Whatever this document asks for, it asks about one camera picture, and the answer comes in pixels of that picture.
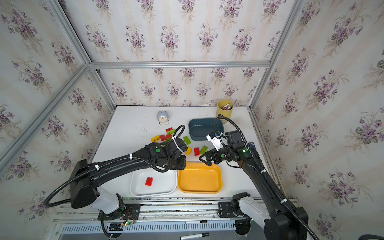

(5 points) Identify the dark teal plastic bin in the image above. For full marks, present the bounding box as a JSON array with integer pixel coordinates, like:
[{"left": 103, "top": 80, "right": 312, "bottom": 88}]
[{"left": 189, "top": 118, "right": 215, "bottom": 141}]

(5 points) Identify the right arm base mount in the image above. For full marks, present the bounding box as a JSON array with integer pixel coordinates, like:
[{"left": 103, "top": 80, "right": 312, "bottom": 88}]
[{"left": 218, "top": 192, "right": 254, "bottom": 236}]

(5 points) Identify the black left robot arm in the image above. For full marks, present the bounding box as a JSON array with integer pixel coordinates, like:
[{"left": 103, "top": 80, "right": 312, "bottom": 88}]
[{"left": 43, "top": 125, "right": 188, "bottom": 209}]

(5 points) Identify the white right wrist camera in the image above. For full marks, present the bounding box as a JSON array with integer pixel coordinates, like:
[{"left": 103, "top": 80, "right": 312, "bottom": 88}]
[{"left": 206, "top": 132, "right": 224, "bottom": 151}]

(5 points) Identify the yellow plastic tray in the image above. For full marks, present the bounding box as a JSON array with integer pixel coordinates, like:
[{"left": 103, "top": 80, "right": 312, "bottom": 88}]
[{"left": 178, "top": 162, "right": 223, "bottom": 194}]

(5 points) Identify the blue round alarm clock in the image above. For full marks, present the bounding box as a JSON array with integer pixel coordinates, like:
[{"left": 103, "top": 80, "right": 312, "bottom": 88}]
[{"left": 157, "top": 111, "right": 169, "bottom": 126}]

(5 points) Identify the yellow pen cup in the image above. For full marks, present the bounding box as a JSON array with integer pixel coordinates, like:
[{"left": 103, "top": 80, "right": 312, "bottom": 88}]
[{"left": 216, "top": 99, "right": 234, "bottom": 119}]

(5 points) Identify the yellow curved lego brick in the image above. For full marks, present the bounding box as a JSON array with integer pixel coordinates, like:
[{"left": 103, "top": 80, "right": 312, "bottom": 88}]
[{"left": 151, "top": 135, "right": 161, "bottom": 143}]

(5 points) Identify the green lego brick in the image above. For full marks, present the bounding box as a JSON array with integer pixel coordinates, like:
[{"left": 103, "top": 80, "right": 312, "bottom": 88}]
[
  {"left": 183, "top": 136, "right": 191, "bottom": 145},
  {"left": 167, "top": 129, "right": 176, "bottom": 135},
  {"left": 200, "top": 146, "right": 208, "bottom": 155}
]

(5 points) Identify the white plastic tray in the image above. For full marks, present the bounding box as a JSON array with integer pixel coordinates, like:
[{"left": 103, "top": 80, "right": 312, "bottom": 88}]
[{"left": 131, "top": 168, "right": 177, "bottom": 198}]

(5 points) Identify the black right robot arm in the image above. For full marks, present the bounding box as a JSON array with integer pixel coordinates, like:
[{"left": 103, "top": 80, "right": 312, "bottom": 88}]
[{"left": 199, "top": 116, "right": 318, "bottom": 240}]

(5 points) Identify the black marker pen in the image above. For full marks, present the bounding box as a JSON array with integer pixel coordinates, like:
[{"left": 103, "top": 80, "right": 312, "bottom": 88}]
[{"left": 180, "top": 233, "right": 210, "bottom": 240}]

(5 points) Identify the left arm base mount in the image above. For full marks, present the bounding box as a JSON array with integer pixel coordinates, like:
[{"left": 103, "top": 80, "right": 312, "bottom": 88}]
[{"left": 98, "top": 204, "right": 141, "bottom": 234}]

